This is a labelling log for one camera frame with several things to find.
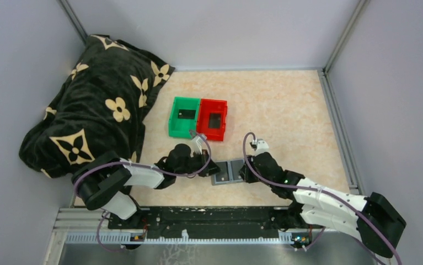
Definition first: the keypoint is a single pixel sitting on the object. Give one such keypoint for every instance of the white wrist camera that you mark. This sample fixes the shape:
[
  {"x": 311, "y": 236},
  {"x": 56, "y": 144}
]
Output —
[
  {"x": 199, "y": 145},
  {"x": 259, "y": 146}
]

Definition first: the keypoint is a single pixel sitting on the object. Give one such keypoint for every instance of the red plastic bin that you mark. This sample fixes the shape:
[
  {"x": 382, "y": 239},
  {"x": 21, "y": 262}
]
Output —
[{"x": 208, "y": 106}]

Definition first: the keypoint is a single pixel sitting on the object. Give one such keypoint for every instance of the slotted grey cable duct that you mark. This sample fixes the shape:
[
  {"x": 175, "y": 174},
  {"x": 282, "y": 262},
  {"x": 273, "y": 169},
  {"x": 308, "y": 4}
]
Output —
[{"x": 127, "y": 238}]

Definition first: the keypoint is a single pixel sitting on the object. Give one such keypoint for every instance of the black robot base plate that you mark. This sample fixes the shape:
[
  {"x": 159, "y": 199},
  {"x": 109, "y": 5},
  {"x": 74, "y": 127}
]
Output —
[{"x": 242, "y": 222}]

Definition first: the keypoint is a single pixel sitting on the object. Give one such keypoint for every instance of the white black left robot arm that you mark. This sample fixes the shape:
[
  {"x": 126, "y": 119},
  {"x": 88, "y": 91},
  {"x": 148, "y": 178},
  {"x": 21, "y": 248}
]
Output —
[{"x": 101, "y": 184}]

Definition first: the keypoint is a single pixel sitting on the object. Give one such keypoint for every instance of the green plastic bin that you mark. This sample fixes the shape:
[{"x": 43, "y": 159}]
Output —
[{"x": 180, "y": 128}]

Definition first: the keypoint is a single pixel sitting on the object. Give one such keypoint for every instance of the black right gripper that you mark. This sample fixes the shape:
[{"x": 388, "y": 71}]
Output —
[{"x": 247, "y": 178}]

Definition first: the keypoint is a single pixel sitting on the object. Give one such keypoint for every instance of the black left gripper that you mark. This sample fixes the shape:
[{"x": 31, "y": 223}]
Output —
[{"x": 212, "y": 168}]

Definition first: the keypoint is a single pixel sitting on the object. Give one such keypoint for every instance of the grey credit card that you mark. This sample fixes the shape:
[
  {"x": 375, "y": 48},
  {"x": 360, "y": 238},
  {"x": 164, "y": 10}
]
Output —
[{"x": 187, "y": 114}]

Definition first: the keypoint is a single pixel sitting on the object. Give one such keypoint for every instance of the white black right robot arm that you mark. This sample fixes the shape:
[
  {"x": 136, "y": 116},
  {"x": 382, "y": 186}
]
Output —
[{"x": 372, "y": 219}]

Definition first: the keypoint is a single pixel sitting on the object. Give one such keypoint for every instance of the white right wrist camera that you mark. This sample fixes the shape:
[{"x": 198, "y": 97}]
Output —
[{"x": 259, "y": 146}]

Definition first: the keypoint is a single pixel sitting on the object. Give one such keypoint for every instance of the grey leather card holder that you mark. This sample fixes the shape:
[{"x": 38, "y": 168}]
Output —
[{"x": 229, "y": 172}]

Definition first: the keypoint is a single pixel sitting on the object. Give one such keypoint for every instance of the black floral plush blanket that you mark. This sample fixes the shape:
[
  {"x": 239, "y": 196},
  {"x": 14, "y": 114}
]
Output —
[{"x": 100, "y": 108}]

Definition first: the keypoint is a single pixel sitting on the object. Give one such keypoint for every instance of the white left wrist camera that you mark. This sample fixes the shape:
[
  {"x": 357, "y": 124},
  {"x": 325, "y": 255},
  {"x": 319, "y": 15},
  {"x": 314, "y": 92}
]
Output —
[{"x": 199, "y": 145}]

